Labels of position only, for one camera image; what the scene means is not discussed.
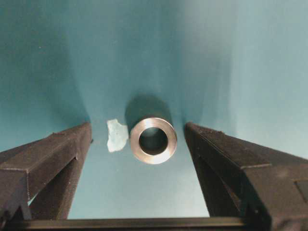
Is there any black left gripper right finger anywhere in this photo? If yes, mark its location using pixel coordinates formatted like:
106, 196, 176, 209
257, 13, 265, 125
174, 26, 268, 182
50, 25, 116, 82
184, 122, 308, 231

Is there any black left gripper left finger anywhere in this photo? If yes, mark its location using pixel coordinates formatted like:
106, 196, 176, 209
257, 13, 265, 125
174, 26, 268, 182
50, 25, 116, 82
0, 123, 92, 220

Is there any steel cylindrical washer sleeve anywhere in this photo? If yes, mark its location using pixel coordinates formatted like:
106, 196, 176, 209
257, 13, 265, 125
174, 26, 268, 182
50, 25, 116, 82
125, 94, 177, 165

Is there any pale tape scrap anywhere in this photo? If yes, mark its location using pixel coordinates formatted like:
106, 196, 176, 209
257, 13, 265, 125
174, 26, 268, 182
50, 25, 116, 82
107, 119, 129, 153

